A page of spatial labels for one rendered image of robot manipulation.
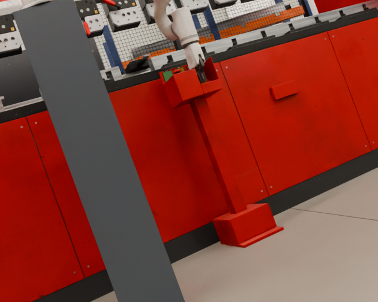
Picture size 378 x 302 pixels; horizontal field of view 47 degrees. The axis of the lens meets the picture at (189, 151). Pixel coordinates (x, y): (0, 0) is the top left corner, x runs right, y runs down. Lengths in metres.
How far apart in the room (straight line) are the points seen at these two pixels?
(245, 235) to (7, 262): 0.97
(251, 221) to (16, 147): 1.04
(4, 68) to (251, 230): 1.66
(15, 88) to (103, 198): 1.49
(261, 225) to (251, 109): 0.65
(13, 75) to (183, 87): 1.16
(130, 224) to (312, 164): 1.35
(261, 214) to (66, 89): 1.01
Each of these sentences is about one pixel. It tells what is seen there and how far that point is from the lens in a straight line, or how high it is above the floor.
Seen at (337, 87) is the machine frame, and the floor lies 0.50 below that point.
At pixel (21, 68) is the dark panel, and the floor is 1.24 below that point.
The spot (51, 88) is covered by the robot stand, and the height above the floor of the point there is 0.75.
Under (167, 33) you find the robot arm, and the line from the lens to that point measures 2.05.
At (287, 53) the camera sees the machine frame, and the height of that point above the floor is 0.77.
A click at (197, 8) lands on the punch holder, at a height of 1.16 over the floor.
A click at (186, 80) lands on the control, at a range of 1.90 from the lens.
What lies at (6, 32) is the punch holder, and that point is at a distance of 2.21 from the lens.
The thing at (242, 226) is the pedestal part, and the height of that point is 0.07.
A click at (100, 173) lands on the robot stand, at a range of 1.30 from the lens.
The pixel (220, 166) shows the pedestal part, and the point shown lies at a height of 0.34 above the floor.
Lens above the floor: 0.42
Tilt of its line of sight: 1 degrees up
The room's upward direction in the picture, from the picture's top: 20 degrees counter-clockwise
